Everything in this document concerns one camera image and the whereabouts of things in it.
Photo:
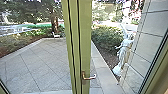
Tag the white garden chair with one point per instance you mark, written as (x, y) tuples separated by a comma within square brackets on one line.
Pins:
[(56, 35)]

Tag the dark green shrub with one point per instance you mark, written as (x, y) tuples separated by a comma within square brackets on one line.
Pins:
[(106, 36)]

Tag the tree trunk outdoors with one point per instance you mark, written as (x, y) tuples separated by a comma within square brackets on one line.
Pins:
[(54, 23)]

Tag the white outdoor railing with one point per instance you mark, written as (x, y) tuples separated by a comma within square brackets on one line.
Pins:
[(10, 30)]

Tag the green glass door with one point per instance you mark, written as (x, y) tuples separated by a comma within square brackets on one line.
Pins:
[(85, 40)]

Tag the grey stone block pillar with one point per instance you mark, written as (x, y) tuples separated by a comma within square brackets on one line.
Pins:
[(150, 40)]

